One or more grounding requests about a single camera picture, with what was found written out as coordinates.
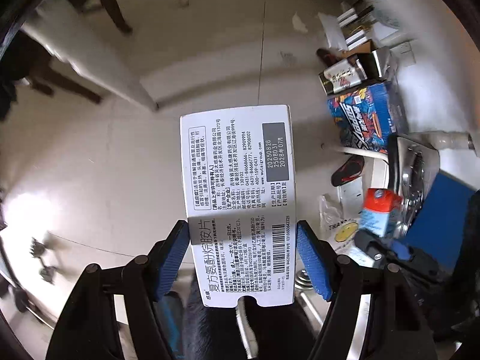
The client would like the blue orange carton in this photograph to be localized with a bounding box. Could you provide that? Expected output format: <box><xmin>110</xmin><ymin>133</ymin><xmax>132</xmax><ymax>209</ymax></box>
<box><xmin>359</xmin><ymin>188</ymin><xmax>403</xmax><ymax>238</ymax></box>

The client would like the white medicine box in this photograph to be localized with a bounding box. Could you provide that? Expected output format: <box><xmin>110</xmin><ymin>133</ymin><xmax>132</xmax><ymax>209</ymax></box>
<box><xmin>180</xmin><ymin>105</ymin><xmax>296</xmax><ymax>308</ymax></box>

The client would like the blue office chair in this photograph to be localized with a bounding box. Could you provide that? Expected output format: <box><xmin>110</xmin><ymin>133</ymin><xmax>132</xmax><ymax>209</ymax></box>
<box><xmin>387</xmin><ymin>133</ymin><xmax>473</xmax><ymax>272</ymax></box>

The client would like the dumbbell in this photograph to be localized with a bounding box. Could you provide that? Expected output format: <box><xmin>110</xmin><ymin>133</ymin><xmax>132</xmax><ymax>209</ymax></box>
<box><xmin>30</xmin><ymin>238</ymin><xmax>56</xmax><ymax>284</ymax></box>

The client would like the yellow smiley plastic bag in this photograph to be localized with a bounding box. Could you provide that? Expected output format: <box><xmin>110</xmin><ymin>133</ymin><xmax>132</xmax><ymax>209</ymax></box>
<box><xmin>319</xmin><ymin>195</ymin><xmax>360</xmax><ymax>256</ymax></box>

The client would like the red black slipper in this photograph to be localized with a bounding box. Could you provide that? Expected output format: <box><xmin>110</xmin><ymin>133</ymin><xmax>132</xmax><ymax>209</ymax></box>
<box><xmin>330</xmin><ymin>154</ymin><xmax>365</xmax><ymax>187</ymax></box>

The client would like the blue printed cardboard box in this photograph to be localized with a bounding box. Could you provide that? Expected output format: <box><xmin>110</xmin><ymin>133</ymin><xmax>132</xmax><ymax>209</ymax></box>
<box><xmin>327</xmin><ymin>81</ymin><xmax>408</xmax><ymax>154</ymax></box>

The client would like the black white liquor box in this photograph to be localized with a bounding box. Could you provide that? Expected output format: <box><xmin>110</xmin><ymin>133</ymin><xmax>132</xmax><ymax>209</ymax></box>
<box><xmin>319</xmin><ymin>59</ymin><xmax>367</xmax><ymax>95</ymax></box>

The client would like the white table leg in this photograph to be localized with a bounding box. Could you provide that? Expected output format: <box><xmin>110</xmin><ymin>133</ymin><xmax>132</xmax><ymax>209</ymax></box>
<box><xmin>22</xmin><ymin>0</ymin><xmax>158</xmax><ymax>111</ymax></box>

